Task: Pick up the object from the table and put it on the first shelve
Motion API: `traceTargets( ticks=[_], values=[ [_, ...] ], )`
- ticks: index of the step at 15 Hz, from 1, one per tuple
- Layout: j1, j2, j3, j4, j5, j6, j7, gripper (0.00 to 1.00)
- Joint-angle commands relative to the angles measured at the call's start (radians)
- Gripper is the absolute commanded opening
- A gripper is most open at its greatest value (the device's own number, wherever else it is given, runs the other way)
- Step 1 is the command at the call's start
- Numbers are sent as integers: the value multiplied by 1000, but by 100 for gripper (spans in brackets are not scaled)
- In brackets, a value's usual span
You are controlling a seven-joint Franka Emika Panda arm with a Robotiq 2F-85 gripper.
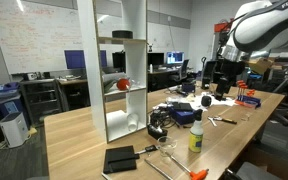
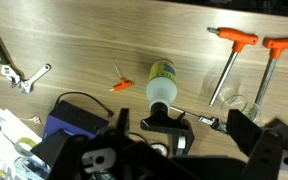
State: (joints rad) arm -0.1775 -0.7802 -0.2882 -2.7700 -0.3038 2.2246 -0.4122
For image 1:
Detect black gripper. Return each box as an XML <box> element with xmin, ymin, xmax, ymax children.
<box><xmin>214</xmin><ymin>58</ymin><xmax>247</xmax><ymax>101</ymax></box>

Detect black tape dispenser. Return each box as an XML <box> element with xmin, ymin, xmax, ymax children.
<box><xmin>146</xmin><ymin>123</ymin><xmax>169</xmax><ymax>141</ymax></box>

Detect green object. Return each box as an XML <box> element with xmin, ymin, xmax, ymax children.
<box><xmin>103</xmin><ymin>79</ymin><xmax>119</xmax><ymax>94</ymax></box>

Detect white paper sheets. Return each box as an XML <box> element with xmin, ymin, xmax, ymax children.
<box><xmin>166</xmin><ymin>93</ymin><xmax>239</xmax><ymax>112</ymax></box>

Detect blue stand with orange tools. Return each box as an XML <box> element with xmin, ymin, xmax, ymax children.
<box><xmin>234</xmin><ymin>79</ymin><xmax>262</xmax><ymax>109</ymax></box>

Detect silver wrench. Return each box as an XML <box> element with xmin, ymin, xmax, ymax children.
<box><xmin>207</xmin><ymin>116</ymin><xmax>218</xmax><ymax>128</ymax></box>

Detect dark blue storage box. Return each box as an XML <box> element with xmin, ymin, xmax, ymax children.
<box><xmin>181</xmin><ymin>82</ymin><xmax>197</xmax><ymax>94</ymax></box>

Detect flat black box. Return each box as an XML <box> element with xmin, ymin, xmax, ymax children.
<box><xmin>171</xmin><ymin>102</ymin><xmax>194</xmax><ymax>112</ymax></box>

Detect black office chair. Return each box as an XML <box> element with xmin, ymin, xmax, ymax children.
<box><xmin>169</xmin><ymin>59</ymin><xmax>191</xmax><ymax>84</ymax></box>

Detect cardboard box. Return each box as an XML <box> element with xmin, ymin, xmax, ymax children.
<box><xmin>249</xmin><ymin>57</ymin><xmax>276</xmax><ymax>75</ymax></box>

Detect spray bottle with yellow label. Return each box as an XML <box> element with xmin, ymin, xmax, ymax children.
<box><xmin>188</xmin><ymin>108</ymin><xmax>205</xmax><ymax>154</ymax></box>

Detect lit computer monitor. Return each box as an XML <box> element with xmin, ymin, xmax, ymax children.
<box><xmin>165</xmin><ymin>51</ymin><xmax>186</xmax><ymax>66</ymax></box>

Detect red box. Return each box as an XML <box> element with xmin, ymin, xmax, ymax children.
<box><xmin>213</xmin><ymin>21</ymin><xmax>232</xmax><ymax>34</ymax></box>

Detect clear glass beaker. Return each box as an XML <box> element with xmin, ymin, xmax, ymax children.
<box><xmin>156</xmin><ymin>135</ymin><xmax>178</xmax><ymax>158</ymax></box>

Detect dark computer monitor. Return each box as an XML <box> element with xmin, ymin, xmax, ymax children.
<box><xmin>112</xmin><ymin>51</ymin><xmax>127</xmax><ymax>73</ymax></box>
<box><xmin>147</xmin><ymin>52</ymin><xmax>165</xmax><ymax>68</ymax></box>

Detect grey chair seat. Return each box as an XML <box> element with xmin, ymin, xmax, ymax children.
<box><xmin>223</xmin><ymin>161</ymin><xmax>282</xmax><ymax>180</ymax></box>

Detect black digital caliper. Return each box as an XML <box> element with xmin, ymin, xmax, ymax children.
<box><xmin>134</xmin><ymin>144</ymin><xmax>161</xmax><ymax>156</ymax></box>

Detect clear plastic cup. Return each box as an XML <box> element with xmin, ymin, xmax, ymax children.
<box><xmin>126</xmin><ymin>112</ymin><xmax>140</xmax><ymax>132</ymax></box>

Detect thin metal rod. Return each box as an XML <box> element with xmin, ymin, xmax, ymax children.
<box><xmin>143</xmin><ymin>158</ymin><xmax>174</xmax><ymax>180</ymax></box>

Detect red ball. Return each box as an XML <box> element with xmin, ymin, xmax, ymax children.
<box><xmin>116</xmin><ymin>77</ymin><xmax>131</xmax><ymax>92</ymax></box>

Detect white paper roll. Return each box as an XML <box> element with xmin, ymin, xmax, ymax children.
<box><xmin>105</xmin><ymin>109</ymin><xmax>129</xmax><ymax>133</ymax></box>

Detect black round disc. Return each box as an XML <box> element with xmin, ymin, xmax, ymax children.
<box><xmin>111</xmin><ymin>29</ymin><xmax>134</xmax><ymax>39</ymax></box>

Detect black flat notebook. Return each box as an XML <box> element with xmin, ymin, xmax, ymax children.
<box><xmin>102</xmin><ymin>145</ymin><xmax>141</xmax><ymax>175</ymax></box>

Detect white wooden shelf unit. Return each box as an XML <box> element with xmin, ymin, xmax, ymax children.
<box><xmin>76</xmin><ymin>0</ymin><xmax>149</xmax><ymax>144</ymax></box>

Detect brown wooden desk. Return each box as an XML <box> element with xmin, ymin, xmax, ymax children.
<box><xmin>56</xmin><ymin>77</ymin><xmax>91</xmax><ymax>111</ymax></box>

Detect blue screen monitor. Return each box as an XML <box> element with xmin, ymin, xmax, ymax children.
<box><xmin>64</xmin><ymin>49</ymin><xmax>108</xmax><ymax>70</ymax></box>

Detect black metal cart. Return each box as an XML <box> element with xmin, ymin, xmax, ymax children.
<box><xmin>19</xmin><ymin>78</ymin><xmax>64</xmax><ymax>126</ymax></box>

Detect white air purifier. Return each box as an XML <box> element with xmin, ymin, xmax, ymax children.
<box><xmin>0</xmin><ymin>111</ymin><xmax>30</xmax><ymax>149</ymax></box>

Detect blue recycling bin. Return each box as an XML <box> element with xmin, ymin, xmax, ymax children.
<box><xmin>0</xmin><ymin>82</ymin><xmax>28</xmax><ymax>128</ymax></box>

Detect black cable bundle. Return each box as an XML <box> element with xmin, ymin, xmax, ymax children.
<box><xmin>149</xmin><ymin>108</ymin><xmax>177</xmax><ymax>130</ymax></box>

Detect orange handled T hex key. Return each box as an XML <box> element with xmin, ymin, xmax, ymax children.
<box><xmin>165</xmin><ymin>152</ymin><xmax>210</xmax><ymax>180</ymax></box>

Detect large wall whiteboard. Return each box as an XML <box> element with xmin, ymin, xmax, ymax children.
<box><xmin>0</xmin><ymin>0</ymin><xmax>192</xmax><ymax>75</ymax></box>

